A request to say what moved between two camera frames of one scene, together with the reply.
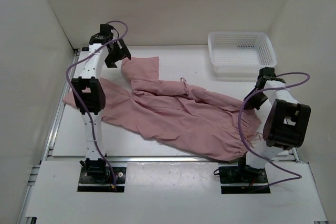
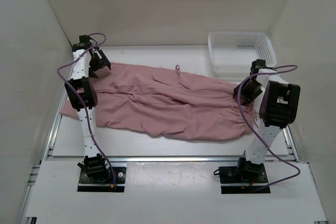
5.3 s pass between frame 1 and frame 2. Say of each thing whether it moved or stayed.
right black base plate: stayed
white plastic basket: stayed
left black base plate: stayed
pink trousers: moved
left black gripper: moved
